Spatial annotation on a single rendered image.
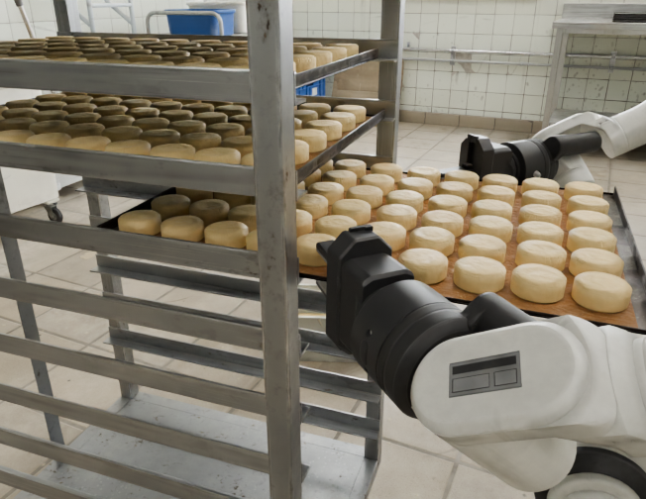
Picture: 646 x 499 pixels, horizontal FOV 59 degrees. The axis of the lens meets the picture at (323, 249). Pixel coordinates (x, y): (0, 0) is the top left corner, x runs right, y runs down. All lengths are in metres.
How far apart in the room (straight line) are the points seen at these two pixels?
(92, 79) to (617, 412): 0.54
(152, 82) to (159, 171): 0.09
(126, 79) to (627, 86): 4.63
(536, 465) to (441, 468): 1.09
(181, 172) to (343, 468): 0.82
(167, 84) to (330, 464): 0.89
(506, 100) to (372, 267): 4.66
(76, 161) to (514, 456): 0.52
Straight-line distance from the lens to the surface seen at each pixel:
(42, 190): 3.05
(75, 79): 0.66
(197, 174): 0.60
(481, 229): 0.69
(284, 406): 0.64
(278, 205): 0.53
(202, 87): 0.57
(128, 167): 0.64
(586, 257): 0.65
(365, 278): 0.48
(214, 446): 0.78
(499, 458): 0.40
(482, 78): 5.13
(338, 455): 1.29
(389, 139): 0.95
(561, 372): 0.34
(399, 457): 1.51
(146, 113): 0.90
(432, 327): 0.42
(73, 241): 0.73
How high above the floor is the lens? 1.04
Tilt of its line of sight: 24 degrees down
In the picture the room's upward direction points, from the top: straight up
